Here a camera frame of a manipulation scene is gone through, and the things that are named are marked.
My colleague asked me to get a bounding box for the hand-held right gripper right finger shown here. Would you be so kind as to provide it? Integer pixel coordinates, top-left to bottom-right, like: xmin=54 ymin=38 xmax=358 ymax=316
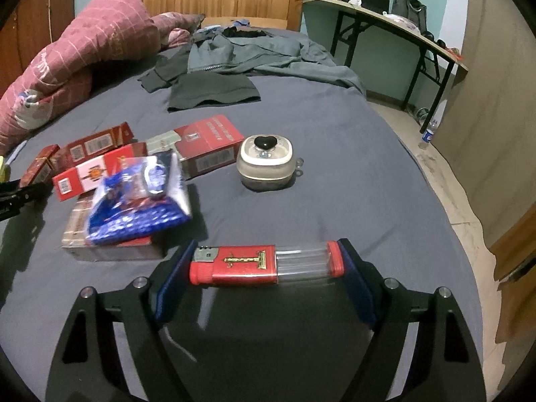
xmin=336 ymin=238 xmax=488 ymax=402

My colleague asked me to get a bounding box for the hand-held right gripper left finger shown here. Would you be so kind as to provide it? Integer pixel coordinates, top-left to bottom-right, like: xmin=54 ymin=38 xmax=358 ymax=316
xmin=44 ymin=241 xmax=198 ymax=402

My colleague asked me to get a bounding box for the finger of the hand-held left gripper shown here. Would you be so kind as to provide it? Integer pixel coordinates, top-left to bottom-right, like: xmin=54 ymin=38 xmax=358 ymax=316
xmin=0 ymin=178 xmax=52 ymax=221

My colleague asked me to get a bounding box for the dark red cigarette box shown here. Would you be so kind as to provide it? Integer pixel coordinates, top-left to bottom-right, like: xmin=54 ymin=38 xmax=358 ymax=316
xmin=20 ymin=144 xmax=60 ymax=188

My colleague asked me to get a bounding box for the red and white cigarette box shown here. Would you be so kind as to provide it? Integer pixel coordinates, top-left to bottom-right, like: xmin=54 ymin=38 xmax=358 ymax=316
xmin=52 ymin=142 xmax=148 ymax=202

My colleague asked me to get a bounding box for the red lighter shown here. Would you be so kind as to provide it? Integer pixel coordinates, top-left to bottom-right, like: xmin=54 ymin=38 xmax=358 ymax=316
xmin=189 ymin=241 xmax=345 ymax=287

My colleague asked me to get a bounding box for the glossy red cigarette box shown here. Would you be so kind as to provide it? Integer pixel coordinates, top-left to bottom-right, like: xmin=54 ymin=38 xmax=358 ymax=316
xmin=50 ymin=122 xmax=135 ymax=172

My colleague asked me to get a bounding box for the red and grey cigarette box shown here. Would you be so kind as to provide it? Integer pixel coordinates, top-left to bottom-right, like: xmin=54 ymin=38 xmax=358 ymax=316
xmin=146 ymin=115 xmax=246 ymax=181

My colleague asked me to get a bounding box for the brown cigarette carton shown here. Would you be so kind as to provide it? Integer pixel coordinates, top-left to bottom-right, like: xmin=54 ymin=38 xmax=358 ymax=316
xmin=61 ymin=196 xmax=165 ymax=263

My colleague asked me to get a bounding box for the blue snack bag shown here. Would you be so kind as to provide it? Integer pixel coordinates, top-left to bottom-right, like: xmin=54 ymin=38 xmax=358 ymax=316
xmin=86 ymin=151 xmax=193 ymax=246

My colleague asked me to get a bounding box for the pink checked quilt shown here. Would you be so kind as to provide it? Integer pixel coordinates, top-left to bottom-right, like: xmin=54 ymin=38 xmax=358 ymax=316
xmin=0 ymin=0 xmax=162 ymax=155

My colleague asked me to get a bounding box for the round cream case black heart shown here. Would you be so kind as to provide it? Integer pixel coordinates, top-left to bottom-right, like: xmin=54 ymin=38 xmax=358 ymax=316
xmin=236 ymin=134 xmax=305 ymax=193

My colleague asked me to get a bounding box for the wooden door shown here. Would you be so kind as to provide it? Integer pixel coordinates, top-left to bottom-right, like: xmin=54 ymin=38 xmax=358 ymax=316
xmin=488 ymin=199 xmax=536 ymax=344

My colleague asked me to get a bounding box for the wooden wardrobe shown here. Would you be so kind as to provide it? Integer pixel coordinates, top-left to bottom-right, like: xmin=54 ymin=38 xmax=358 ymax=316
xmin=0 ymin=0 xmax=77 ymax=97

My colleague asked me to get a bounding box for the plastic drink bottle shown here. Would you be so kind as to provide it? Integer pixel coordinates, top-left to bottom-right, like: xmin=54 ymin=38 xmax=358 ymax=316
xmin=418 ymin=99 xmax=449 ymax=150

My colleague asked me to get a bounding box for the dark grey garment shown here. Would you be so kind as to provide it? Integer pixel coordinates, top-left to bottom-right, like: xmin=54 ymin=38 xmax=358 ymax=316
xmin=137 ymin=49 xmax=194 ymax=93

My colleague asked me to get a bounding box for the pink pillow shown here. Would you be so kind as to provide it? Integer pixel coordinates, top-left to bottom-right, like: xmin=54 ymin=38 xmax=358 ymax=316
xmin=150 ymin=12 xmax=206 ymax=48

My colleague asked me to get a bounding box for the grey jacket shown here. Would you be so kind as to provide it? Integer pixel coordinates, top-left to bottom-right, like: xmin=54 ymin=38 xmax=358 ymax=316
xmin=186 ymin=29 xmax=366 ymax=93

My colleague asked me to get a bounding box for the folding table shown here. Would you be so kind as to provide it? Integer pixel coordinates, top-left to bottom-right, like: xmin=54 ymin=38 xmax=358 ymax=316
xmin=301 ymin=0 xmax=470 ymax=126

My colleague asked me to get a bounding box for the white plastic bag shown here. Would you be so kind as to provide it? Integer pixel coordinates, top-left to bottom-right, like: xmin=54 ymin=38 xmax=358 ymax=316
xmin=382 ymin=12 xmax=420 ymax=32

